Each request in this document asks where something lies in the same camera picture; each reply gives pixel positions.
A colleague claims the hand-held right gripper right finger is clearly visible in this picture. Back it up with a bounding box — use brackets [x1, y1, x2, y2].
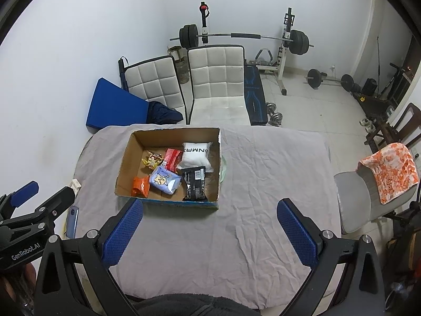
[277, 198, 385, 316]

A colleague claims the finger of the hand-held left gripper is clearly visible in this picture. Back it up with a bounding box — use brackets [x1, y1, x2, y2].
[0, 186, 76, 236]
[0, 180, 39, 219]

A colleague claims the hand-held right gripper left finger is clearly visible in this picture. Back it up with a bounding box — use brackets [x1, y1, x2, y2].
[34, 198, 144, 316]

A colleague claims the orange snack packet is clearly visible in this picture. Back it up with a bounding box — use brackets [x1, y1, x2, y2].
[131, 176, 150, 197]

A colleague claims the blue tissue packet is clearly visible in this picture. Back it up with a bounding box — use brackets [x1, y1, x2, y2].
[149, 166, 182, 195]

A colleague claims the yellow snack packet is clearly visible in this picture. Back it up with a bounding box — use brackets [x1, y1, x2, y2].
[141, 151, 164, 168]

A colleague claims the black packet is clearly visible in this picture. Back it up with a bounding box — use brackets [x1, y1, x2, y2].
[180, 166, 208, 202]

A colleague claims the red snack packet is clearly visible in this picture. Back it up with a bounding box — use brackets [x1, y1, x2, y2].
[161, 148, 183, 172]

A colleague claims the white soft packet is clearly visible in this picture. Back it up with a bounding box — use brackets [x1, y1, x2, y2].
[176, 142, 214, 173]

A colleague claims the cardboard box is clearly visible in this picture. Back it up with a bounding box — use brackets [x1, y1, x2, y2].
[114, 127, 222, 210]

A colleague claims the person's left hand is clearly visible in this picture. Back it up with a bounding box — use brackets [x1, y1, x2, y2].
[0, 263, 37, 316]

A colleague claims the blue smartphone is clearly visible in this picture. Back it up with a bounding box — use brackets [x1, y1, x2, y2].
[65, 206, 79, 239]

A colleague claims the grey tablecloth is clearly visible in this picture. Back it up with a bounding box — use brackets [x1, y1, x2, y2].
[73, 123, 343, 310]

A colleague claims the grey padded chair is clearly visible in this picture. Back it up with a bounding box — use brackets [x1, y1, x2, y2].
[334, 143, 420, 235]

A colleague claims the blue foam mat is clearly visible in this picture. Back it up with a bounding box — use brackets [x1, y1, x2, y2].
[86, 77, 150, 135]

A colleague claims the orange floral towel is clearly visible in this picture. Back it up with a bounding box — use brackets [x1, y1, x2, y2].
[358, 142, 420, 205]

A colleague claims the dark blue cloth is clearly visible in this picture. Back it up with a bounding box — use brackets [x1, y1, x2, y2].
[146, 101, 184, 126]

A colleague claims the black and blue weight bench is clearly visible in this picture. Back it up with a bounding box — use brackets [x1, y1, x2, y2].
[244, 65, 268, 126]

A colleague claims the black folded umbrella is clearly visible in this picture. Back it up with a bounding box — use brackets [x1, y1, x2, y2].
[118, 57, 128, 90]

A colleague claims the white quilted chair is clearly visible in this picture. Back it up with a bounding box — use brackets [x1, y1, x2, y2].
[118, 56, 186, 124]
[186, 44, 252, 126]

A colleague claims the short barbell with black plates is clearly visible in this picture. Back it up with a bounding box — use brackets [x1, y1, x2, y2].
[304, 69, 355, 92]

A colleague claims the brown wooden chair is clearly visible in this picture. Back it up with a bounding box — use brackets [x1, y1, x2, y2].
[363, 103, 421, 152]

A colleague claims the small black bag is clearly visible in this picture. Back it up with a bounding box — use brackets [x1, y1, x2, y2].
[362, 78, 378, 95]

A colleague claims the white barbell rack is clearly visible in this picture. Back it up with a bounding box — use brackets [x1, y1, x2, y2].
[199, 2, 297, 97]

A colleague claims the black kick scooter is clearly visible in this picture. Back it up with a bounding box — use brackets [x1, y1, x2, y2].
[378, 62, 408, 101]

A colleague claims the long barbell with black plates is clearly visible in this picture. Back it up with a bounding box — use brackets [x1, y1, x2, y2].
[170, 24, 314, 56]

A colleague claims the grey cable row handle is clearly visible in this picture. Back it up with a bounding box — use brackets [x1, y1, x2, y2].
[255, 49, 273, 65]

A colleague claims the white door frame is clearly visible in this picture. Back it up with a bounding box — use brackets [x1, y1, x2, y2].
[350, 0, 413, 83]

